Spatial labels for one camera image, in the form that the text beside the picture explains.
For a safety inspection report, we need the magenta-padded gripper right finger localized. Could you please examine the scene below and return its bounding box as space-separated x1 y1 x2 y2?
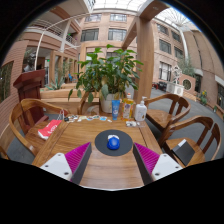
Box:
132 142 184 186

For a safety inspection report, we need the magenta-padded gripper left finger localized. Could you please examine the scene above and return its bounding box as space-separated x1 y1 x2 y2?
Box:
39 141 93 185

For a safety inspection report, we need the blue and white computer mouse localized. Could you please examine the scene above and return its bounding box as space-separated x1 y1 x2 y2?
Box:
106 134 121 151

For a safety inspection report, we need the black round mouse pad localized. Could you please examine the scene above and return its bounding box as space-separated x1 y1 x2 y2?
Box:
94 129 134 157

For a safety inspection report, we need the wooden armchair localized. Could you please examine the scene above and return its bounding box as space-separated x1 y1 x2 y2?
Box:
158 115 222 168
77 99 103 116
8 97 71 157
0 145 11 161
143 93 192 141

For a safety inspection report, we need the black notebook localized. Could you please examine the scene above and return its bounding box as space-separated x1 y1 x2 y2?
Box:
171 138 196 167

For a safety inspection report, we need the red and white bag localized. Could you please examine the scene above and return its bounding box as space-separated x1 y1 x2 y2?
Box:
37 119 63 140

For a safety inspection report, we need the bunch of keys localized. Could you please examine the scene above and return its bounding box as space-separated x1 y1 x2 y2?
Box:
63 114 79 123

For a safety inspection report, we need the clear packet with white items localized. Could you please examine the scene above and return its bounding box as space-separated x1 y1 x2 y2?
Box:
125 120 146 129

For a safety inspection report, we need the white pump bottle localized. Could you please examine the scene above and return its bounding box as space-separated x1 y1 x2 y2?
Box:
133 96 148 122

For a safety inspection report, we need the yellow liquid soap bottle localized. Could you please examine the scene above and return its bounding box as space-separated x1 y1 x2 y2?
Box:
121 92 135 122

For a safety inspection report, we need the long wooden planter box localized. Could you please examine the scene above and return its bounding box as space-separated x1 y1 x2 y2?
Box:
39 83 101 108

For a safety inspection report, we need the blue squeeze tube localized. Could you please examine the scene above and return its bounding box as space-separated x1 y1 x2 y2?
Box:
111 99 121 121

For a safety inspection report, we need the spiky agave plant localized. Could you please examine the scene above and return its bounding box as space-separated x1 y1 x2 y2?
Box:
44 77 66 92

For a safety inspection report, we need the white sculpture on plinth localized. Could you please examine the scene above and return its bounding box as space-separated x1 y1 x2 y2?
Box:
166 64 185 98

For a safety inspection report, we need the green plant in white pot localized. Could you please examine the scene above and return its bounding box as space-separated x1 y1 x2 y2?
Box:
67 43 145 114

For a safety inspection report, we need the dark bust statue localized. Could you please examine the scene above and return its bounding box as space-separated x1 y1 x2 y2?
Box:
22 58 36 73

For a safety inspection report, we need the dark red wooden pedestal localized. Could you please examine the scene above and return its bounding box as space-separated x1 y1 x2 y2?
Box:
13 68 48 125

